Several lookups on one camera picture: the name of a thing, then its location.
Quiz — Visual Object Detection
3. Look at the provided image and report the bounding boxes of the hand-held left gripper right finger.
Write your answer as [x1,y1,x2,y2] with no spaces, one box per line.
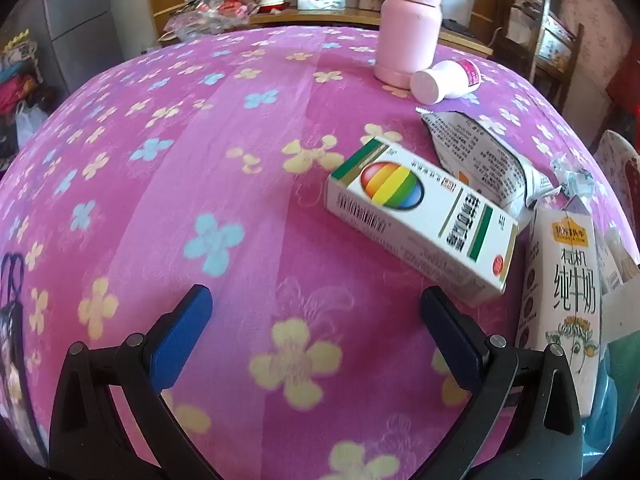
[420,286,586,480]

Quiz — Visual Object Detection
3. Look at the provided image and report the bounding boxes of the white tissue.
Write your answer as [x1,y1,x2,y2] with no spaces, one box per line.
[550,157,596,198]

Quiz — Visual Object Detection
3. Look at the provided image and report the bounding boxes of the clear plastic bag pile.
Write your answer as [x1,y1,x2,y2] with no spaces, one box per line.
[162,0,263,43]

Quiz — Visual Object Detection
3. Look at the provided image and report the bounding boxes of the white medicine box rainbow print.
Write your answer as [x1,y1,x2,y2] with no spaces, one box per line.
[326,136,521,308]

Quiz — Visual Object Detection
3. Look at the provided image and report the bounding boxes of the grey wardrobe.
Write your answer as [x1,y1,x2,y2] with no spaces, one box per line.
[27,0,156,98]

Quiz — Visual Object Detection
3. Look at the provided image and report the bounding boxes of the teal plastic bag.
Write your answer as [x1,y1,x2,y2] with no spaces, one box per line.
[584,330,640,457]

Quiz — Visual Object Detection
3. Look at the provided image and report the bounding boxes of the pink floral tablecloth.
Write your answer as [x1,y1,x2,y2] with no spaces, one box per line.
[0,25,640,480]

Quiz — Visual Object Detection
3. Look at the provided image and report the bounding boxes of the white torn wrapper bag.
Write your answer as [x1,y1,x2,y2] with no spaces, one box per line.
[415,106,563,221]

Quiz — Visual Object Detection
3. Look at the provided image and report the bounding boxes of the dark printed bag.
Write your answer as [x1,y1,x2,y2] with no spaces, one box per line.
[0,252,46,466]

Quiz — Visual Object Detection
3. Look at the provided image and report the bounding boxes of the milk carton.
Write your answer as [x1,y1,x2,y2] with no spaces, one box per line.
[515,195,603,418]

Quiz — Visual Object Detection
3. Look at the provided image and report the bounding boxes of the pile of clothes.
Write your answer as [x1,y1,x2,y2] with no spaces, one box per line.
[0,32,58,161]

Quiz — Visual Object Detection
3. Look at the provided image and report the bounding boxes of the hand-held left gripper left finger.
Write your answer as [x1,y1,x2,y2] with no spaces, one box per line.
[47,284,226,480]

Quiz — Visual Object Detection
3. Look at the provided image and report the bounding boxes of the wooden cabinet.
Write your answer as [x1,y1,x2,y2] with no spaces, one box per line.
[150,0,496,58]

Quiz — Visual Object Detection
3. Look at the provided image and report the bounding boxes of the white pill bottle pink label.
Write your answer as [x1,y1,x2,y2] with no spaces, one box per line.
[410,58,482,106]

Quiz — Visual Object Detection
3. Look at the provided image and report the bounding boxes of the pink thermos bottle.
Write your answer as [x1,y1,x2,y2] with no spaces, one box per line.
[374,0,444,86]

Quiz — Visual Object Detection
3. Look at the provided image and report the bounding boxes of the framed picture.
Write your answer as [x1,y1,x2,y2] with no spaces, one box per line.
[541,12,577,73]

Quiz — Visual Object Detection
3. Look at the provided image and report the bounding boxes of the wooden chair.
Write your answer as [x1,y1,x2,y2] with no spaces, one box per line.
[492,0,586,116]

